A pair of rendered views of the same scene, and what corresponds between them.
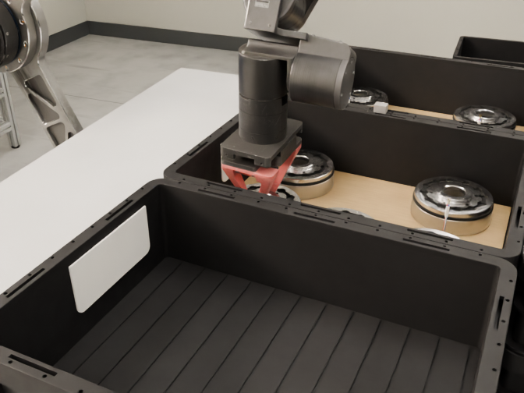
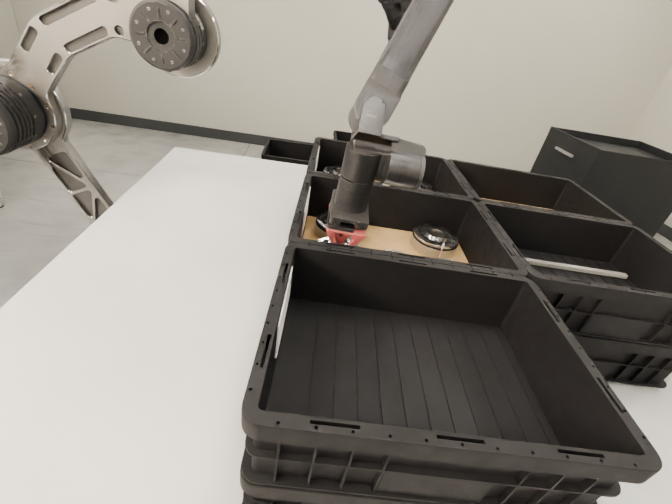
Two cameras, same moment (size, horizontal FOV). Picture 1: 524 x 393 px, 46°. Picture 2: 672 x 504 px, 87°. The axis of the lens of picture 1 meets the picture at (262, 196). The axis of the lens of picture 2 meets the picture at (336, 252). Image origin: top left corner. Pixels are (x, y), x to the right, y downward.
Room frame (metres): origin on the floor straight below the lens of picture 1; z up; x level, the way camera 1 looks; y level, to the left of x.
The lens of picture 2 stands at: (0.18, 0.29, 1.23)
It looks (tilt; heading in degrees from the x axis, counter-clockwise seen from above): 33 degrees down; 331
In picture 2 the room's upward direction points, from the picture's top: 11 degrees clockwise
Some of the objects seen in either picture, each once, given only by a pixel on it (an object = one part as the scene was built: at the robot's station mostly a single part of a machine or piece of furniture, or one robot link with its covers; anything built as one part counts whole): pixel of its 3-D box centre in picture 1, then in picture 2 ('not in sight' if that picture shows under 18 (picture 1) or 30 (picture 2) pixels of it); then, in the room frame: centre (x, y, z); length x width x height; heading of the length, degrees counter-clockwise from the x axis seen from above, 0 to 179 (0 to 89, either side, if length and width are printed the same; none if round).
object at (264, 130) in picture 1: (263, 119); (352, 195); (0.67, 0.00, 0.98); 0.10 x 0.07 x 0.07; 154
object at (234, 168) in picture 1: (258, 175); (343, 233); (0.67, 0.00, 0.91); 0.07 x 0.07 x 0.09; 64
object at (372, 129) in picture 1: (355, 199); (392, 243); (0.68, -0.12, 0.87); 0.40 x 0.30 x 0.11; 65
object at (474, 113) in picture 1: (485, 115); not in sight; (0.97, -0.38, 0.86); 0.05 x 0.05 x 0.01
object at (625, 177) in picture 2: not in sight; (578, 216); (1.33, -2.02, 0.45); 0.62 x 0.45 x 0.90; 69
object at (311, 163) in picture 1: (299, 161); not in sight; (0.79, -0.05, 0.86); 0.05 x 0.05 x 0.01
